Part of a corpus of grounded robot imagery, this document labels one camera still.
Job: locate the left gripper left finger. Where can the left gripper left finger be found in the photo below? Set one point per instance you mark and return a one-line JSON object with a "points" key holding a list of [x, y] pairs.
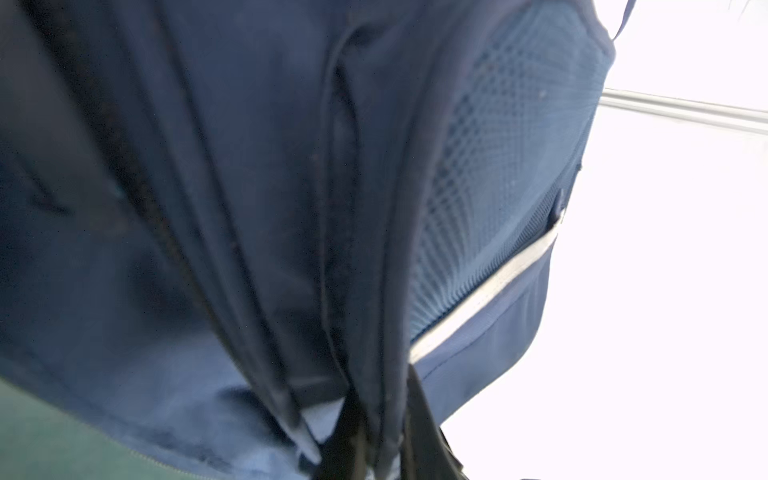
{"points": [[344, 455]]}

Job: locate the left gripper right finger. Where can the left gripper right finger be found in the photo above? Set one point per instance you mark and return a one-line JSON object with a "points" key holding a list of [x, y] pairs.
{"points": [[425, 453]]}

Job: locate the navy blue student backpack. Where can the navy blue student backpack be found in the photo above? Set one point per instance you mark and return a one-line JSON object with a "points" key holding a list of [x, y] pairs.
{"points": [[218, 218]]}

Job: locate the green mat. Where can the green mat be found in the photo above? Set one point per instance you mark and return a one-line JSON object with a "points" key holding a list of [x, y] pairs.
{"points": [[39, 441]]}

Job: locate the aluminium top rail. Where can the aluminium top rail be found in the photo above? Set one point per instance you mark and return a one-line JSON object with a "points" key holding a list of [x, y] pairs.
{"points": [[711, 114]]}

